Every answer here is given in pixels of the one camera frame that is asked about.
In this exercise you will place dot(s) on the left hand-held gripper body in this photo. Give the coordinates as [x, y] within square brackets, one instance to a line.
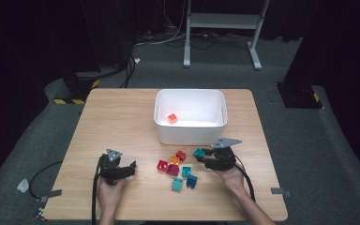
[109, 168]

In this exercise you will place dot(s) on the black striped stand base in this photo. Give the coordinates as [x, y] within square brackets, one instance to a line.
[298, 97]
[75, 87]

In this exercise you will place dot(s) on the white metal stand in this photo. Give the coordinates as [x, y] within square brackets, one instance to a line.
[225, 21]

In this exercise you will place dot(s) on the mint green toy block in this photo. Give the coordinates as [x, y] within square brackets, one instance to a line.
[177, 184]

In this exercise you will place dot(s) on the teal toy block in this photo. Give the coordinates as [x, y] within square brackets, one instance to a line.
[198, 152]
[186, 171]

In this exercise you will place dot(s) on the blue toy block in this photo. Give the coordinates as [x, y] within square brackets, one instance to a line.
[192, 181]

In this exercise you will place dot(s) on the grey tape strip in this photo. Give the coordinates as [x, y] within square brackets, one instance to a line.
[280, 191]
[51, 194]

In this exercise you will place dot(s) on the magenta toy block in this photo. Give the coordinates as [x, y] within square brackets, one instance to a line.
[172, 170]

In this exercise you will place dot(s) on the coral toy block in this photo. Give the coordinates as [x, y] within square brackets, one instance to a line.
[172, 118]

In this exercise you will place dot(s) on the crumpled clear plastic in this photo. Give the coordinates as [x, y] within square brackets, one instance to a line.
[22, 185]

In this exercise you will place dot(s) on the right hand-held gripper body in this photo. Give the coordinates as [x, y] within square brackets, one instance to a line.
[224, 160]

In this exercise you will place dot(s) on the person's right hand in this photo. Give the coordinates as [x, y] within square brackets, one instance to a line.
[232, 181]

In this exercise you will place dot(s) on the white plastic bin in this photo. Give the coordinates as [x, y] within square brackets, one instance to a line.
[190, 134]

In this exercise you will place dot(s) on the orange toy block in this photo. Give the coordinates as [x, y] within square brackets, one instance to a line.
[174, 160]

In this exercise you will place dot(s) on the dark curtain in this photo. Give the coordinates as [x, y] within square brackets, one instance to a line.
[340, 47]
[22, 47]

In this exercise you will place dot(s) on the person's left hand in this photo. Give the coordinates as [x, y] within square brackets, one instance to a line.
[109, 193]

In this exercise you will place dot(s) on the colourful puzzle cube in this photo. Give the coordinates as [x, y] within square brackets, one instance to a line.
[39, 214]

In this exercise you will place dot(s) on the small white tag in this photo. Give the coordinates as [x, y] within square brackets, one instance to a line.
[137, 60]

